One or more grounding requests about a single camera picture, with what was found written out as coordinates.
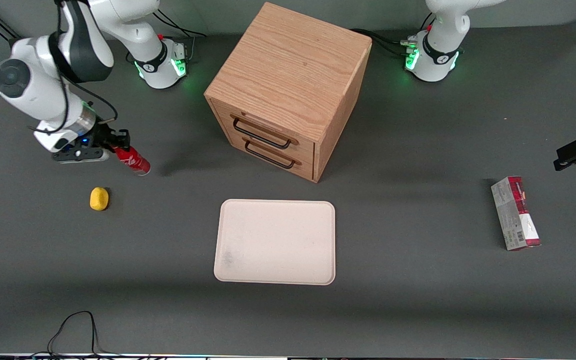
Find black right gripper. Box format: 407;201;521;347
75;122;131;155

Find red soda can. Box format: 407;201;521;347
113;146;152;177

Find beige rectangular plastic tray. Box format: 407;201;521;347
213;199;336;286

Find yellow lemon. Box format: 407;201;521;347
89;187;110;211

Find red plaid cardboard box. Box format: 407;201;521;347
490;176;542;251

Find wooden two-drawer cabinet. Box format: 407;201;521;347
204;2;373;183

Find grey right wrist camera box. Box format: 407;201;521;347
51;147;110;164

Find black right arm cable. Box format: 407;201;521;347
30;0;119;136

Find black right arm base cables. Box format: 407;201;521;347
153;10;207;39

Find black arm base cables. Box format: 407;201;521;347
153;10;207;39
350;27;416;57

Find black wire drawer handle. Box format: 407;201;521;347
244;141;296;169
232;117;293;150

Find black looped table cable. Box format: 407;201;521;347
47;311;119;359

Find black left arm base cables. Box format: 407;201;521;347
350;27;416;57

